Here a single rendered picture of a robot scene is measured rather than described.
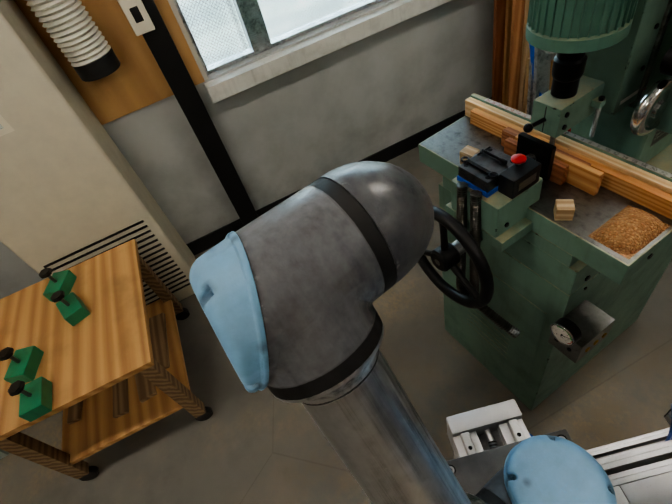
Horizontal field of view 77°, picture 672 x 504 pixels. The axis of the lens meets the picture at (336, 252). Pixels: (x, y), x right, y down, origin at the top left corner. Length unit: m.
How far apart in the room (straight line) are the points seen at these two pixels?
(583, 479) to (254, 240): 0.46
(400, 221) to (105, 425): 1.74
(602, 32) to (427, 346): 1.28
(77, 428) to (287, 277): 1.78
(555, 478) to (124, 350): 1.32
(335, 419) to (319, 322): 0.10
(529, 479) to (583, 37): 0.72
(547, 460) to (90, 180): 1.73
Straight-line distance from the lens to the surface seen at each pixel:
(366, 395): 0.37
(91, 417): 2.03
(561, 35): 0.94
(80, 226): 2.02
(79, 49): 1.84
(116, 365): 1.58
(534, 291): 1.21
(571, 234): 1.00
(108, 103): 2.09
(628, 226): 1.00
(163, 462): 1.98
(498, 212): 0.95
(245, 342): 0.31
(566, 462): 0.61
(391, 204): 0.33
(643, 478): 0.97
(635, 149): 1.28
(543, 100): 1.06
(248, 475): 1.80
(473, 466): 0.82
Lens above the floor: 1.61
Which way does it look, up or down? 47 degrees down
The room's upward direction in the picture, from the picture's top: 18 degrees counter-clockwise
